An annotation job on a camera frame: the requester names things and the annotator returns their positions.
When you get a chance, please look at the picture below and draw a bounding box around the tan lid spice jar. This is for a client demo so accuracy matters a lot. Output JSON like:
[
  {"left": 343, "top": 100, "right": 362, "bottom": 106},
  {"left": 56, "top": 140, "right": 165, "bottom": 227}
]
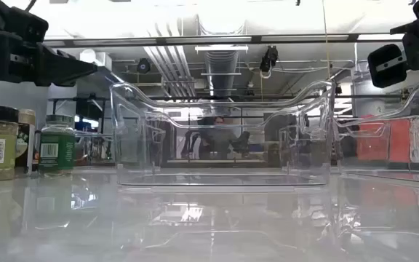
[{"left": 15, "top": 108, "right": 37, "bottom": 176}]

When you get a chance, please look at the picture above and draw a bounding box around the red painted wall panel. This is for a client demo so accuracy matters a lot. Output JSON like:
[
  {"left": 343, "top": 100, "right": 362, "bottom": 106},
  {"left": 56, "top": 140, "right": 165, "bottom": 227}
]
[{"left": 354, "top": 115, "right": 419, "bottom": 164}]

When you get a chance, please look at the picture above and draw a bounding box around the black ceiling spotlight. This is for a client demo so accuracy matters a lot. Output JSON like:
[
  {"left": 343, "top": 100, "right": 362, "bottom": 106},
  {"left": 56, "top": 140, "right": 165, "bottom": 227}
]
[{"left": 137, "top": 57, "right": 152, "bottom": 74}]

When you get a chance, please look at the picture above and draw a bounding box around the oregano jar green lid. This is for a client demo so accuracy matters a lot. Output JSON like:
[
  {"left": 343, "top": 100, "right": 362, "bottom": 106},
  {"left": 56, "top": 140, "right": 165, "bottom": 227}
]
[{"left": 37, "top": 114, "right": 77, "bottom": 178}]

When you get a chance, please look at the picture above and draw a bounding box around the white ceiling box unit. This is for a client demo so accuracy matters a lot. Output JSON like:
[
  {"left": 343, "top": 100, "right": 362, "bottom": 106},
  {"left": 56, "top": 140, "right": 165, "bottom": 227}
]
[{"left": 79, "top": 49, "right": 113, "bottom": 70}]

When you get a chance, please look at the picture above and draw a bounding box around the clear plastic bin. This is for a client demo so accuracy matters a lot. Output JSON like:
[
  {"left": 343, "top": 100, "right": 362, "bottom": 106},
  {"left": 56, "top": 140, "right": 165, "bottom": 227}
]
[
  {"left": 74, "top": 129, "right": 118, "bottom": 170},
  {"left": 335, "top": 78, "right": 419, "bottom": 185},
  {"left": 109, "top": 80, "right": 337, "bottom": 188}
]

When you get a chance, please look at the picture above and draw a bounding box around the person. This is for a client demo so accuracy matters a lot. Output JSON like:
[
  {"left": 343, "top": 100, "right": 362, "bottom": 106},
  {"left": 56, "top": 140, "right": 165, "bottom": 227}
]
[{"left": 197, "top": 115, "right": 240, "bottom": 161}]

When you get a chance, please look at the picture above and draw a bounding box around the black hanging ceiling device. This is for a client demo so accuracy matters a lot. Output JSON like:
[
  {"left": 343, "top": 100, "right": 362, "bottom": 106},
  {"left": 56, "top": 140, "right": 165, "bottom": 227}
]
[{"left": 259, "top": 45, "right": 279, "bottom": 79}]

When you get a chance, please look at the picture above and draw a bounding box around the overhead frame crossbar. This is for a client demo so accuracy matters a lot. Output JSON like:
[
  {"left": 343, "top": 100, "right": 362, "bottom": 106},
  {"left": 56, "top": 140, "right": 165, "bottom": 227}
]
[{"left": 41, "top": 33, "right": 405, "bottom": 49}]

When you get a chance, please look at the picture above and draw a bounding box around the white ceiling light fixture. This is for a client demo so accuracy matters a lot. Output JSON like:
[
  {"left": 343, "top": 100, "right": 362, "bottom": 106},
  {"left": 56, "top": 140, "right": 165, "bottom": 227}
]
[{"left": 194, "top": 44, "right": 250, "bottom": 52}]

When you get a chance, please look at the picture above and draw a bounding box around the silver ribbed ceiling duct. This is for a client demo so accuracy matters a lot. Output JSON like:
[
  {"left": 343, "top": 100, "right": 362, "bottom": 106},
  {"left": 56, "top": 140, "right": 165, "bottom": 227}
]
[{"left": 204, "top": 49, "right": 240, "bottom": 98}]

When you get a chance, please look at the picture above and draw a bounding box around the background work table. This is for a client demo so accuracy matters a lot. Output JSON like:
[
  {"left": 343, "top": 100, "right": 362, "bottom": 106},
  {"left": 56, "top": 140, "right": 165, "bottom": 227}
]
[{"left": 165, "top": 158, "right": 268, "bottom": 169}]

